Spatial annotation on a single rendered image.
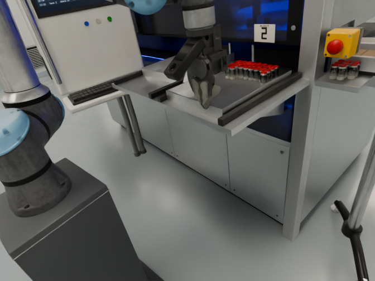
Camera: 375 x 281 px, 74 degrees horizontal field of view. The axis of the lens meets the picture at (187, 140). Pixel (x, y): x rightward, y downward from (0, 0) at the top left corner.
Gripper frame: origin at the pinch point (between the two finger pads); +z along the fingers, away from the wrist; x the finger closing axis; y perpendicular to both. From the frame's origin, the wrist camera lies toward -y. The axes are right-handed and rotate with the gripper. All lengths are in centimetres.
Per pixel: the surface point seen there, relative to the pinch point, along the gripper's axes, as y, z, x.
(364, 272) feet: 40, 83, -43
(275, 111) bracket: 33.3, 15.8, -2.5
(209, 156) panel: 39, 62, 44
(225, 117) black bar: 0.5, 1.6, -7.7
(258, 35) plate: 38.7, -9.6, 9.6
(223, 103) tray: 9.1, 3.4, 0.9
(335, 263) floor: 42, 92, -33
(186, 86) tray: 10.4, 1.8, 19.7
